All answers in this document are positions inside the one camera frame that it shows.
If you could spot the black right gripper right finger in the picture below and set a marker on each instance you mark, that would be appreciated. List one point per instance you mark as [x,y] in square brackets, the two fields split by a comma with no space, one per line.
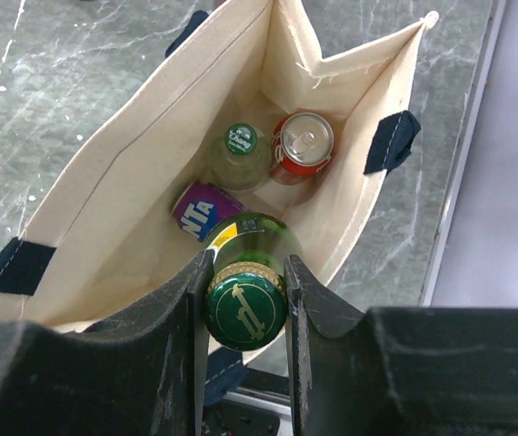
[397,370]

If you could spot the clear Chang bottle front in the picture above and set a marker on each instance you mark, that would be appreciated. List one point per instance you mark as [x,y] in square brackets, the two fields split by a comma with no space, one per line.
[241,158]

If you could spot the purple Fanta can front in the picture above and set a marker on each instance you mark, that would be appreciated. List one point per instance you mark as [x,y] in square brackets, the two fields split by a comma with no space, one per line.
[202,206]

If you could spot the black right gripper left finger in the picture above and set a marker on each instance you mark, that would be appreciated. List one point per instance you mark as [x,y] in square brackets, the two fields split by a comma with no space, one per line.
[140,371]

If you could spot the green Perrier glass bottle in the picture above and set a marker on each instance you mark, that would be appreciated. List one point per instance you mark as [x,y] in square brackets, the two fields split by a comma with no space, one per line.
[246,301]

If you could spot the cream canvas tote bag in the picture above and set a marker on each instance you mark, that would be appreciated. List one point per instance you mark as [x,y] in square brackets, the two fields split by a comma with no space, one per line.
[104,235]

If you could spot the red cola can front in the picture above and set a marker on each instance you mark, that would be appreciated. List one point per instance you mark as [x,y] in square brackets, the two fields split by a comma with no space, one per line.
[302,146]

